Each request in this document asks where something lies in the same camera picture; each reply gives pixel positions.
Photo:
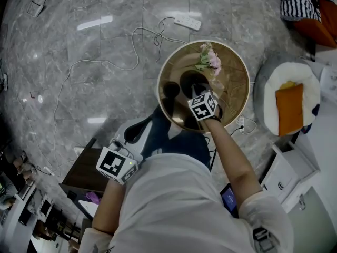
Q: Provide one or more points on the person's left forearm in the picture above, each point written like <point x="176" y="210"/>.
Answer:
<point x="108" y="207"/>

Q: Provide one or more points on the white printed box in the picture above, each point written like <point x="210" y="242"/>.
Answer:
<point x="329" y="82"/>

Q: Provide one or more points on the yellow cushion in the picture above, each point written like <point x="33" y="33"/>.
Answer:
<point x="287" y="85"/>

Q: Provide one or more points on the white bean bag chair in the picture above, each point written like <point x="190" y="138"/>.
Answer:
<point x="297" y="72"/>

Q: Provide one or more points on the round glass side table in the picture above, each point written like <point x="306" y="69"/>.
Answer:
<point x="234" y="88"/>

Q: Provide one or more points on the person's white shirt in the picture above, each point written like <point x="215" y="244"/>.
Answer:
<point x="171" y="207"/>

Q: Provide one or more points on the tablet with blue screen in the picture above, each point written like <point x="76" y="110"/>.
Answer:
<point x="229" y="200"/>

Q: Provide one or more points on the orange sofa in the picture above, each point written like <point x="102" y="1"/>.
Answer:
<point x="321" y="28"/>

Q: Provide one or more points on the black teapot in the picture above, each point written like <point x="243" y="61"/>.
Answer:
<point x="187" y="82"/>

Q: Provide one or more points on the person's right forearm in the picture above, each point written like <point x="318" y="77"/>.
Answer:
<point x="231" y="157"/>

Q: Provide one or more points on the orange square cushion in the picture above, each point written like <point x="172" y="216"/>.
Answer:
<point x="289" y="109"/>

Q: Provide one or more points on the white cabinet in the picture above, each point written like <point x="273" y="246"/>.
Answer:
<point x="287" y="167"/>

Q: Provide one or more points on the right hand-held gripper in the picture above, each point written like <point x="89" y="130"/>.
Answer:
<point x="202" y="107"/>

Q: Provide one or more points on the pink flower bunch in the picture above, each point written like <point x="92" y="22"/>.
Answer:
<point x="209" y="58"/>

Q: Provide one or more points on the black white striped blanket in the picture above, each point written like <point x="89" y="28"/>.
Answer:
<point x="297" y="1"/>

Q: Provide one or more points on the dark blue cloth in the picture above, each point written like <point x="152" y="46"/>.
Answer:
<point x="307" y="128"/>

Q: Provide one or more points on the person's blue jeans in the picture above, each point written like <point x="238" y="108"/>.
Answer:
<point x="184" y="144"/>

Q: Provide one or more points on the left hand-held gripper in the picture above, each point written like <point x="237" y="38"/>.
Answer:
<point x="113" y="163"/>

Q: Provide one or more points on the long white power strip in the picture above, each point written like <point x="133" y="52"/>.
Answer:
<point x="187" y="22"/>

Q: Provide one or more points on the purple object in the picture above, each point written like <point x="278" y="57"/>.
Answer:
<point x="93" y="197"/>

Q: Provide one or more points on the dark wooden table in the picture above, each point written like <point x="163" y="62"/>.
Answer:
<point x="84" y="165"/>

